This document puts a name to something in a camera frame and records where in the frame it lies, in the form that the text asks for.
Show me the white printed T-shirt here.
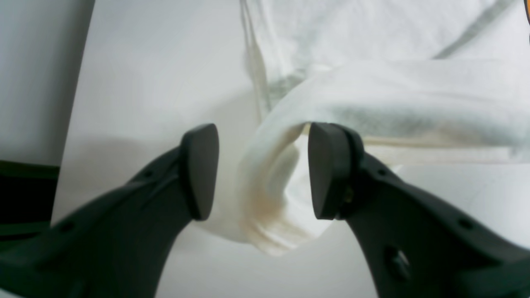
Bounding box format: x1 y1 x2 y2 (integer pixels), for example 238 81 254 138
195 0 530 257

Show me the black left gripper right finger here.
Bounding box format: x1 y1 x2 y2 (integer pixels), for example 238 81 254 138
307 123 530 298

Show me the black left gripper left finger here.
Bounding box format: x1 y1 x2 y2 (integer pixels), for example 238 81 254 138
0 124 219 298

